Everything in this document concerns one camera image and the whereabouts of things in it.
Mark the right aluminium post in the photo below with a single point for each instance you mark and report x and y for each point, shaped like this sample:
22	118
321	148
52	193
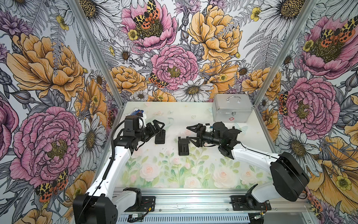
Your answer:
300	22

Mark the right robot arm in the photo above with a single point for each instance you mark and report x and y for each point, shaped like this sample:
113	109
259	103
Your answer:
289	180

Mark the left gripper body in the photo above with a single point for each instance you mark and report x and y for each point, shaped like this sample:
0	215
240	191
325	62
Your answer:
145	133

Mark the aluminium front rail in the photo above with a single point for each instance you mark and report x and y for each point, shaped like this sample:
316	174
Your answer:
210	201

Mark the silver metal case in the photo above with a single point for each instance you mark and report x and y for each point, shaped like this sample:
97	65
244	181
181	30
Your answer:
231	108

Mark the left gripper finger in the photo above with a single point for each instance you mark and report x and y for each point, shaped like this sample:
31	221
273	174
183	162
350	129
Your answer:
156	126
159	137

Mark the left aluminium post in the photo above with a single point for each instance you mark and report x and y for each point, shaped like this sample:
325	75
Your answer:
91	40

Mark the aluminium post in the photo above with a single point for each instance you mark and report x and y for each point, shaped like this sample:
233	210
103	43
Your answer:
91	40
300	22

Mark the blue white packet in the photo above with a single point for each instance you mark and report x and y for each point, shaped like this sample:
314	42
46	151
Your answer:
136	111

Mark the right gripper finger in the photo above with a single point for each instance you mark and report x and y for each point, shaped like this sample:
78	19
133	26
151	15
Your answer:
195	128
196	141

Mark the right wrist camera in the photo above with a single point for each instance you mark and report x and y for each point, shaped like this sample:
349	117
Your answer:
209	128

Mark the small circuit board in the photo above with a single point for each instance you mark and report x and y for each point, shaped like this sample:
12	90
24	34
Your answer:
133	218

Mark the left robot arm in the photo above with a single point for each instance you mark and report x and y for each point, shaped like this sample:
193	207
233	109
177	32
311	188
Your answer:
98	205

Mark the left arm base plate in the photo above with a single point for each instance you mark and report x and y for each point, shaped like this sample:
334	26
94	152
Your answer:
147	204

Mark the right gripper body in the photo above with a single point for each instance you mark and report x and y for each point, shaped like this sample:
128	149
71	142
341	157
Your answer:
205	137

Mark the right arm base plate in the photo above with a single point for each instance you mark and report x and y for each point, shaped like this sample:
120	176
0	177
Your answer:
244	203

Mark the phone stand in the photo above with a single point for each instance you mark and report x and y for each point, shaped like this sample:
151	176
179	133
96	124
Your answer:
164	139
183	146

